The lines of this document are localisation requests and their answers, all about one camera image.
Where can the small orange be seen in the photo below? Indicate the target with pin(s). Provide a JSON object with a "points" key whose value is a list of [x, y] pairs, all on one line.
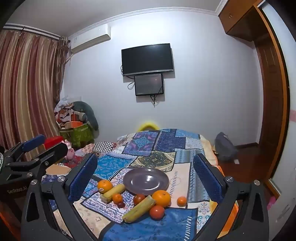
{"points": [[117, 198], [182, 201]]}

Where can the yellow plastic object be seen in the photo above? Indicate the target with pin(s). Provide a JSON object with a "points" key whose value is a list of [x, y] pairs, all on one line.
{"points": [[148, 125]]}

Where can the sugar cane piece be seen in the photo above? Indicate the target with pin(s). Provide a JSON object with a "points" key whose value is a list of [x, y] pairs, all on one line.
{"points": [[113, 192], [138, 209]]}

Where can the red tomato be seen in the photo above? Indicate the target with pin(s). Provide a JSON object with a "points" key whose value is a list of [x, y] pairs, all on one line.
{"points": [[139, 199], [157, 212]]}

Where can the orange box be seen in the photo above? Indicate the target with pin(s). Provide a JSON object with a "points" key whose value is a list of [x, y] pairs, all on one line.
{"points": [[74, 124]]}

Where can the small white paper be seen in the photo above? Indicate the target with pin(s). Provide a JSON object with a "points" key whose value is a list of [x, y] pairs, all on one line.
{"points": [[236, 161]]}

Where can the pink plush toy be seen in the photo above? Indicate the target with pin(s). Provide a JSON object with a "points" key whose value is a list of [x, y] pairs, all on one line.
{"points": [[69, 151]]}

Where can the white air conditioner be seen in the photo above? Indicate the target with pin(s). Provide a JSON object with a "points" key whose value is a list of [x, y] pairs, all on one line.
{"points": [[90, 39]]}

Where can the dark purple plate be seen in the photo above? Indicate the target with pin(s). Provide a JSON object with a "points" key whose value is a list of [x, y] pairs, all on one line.
{"points": [[145, 180]]}

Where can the grey bag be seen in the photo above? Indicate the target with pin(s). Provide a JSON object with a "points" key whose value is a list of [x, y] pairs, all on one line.
{"points": [[225, 147]]}

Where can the wooden door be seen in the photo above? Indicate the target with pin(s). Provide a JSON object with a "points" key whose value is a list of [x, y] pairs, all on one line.
{"points": [[270, 92]]}

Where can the white wardrobe door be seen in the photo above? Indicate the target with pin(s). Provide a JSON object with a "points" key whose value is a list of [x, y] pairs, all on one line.
{"points": [[286, 173]]}

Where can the red box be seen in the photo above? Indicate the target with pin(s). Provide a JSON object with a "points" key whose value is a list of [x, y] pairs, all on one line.
{"points": [[54, 141]]}

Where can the small black wall monitor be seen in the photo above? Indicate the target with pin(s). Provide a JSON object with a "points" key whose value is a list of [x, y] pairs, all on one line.
{"points": [[149, 84]]}

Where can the black wall television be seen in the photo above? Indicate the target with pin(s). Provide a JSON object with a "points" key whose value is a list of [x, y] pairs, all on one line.
{"points": [[148, 59]]}

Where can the pile of crumpled papers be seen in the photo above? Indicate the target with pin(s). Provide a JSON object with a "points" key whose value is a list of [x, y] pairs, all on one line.
{"points": [[63, 111]]}

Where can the striped brown curtain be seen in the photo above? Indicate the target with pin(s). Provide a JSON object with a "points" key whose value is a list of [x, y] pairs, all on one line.
{"points": [[27, 81]]}

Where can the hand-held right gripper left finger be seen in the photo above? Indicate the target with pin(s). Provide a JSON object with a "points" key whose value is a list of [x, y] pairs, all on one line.
{"points": [[83, 178]]}

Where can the grey plush toy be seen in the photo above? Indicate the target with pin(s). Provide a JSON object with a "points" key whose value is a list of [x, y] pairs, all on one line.
{"points": [[89, 113]]}

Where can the blue patchwork blanket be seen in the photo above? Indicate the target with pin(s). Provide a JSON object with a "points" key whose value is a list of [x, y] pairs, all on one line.
{"points": [[150, 150]]}

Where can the large orange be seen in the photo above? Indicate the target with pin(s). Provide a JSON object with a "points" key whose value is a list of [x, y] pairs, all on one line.
{"points": [[161, 198]]}

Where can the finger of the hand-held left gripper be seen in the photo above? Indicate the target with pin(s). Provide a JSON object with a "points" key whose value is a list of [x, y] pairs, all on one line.
{"points": [[33, 141], [54, 151]]}

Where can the wooden overhead cabinet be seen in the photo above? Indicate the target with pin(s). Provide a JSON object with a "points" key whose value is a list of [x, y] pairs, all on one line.
{"points": [[240, 20]]}

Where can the dark red grape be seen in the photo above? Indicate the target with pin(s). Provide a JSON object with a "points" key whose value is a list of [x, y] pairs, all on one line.
{"points": [[121, 204]]}

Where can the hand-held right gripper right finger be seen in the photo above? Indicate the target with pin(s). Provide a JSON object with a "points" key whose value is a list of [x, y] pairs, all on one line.
{"points": [[206, 178]]}

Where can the brown cardboard piece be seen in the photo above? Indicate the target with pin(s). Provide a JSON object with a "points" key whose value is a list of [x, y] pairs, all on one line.
{"points": [[57, 169]]}

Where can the orange with sticker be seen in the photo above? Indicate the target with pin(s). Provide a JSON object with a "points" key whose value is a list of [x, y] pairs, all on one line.
{"points": [[105, 185]]}

